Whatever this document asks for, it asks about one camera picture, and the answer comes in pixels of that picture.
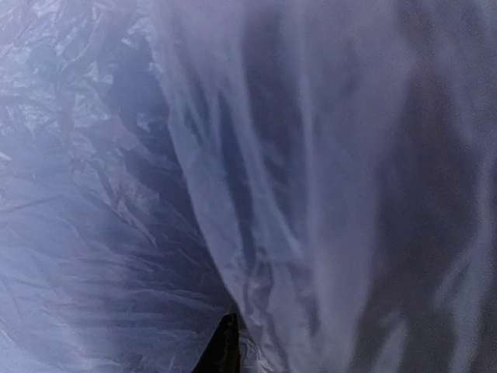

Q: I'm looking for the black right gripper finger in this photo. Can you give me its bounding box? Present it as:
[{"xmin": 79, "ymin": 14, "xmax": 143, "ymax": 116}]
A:
[{"xmin": 193, "ymin": 313, "xmax": 241, "ymax": 373}]

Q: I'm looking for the pink translucent plastic bag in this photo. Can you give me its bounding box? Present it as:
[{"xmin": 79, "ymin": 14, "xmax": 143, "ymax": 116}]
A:
[{"xmin": 1, "ymin": 1, "xmax": 496, "ymax": 372}]

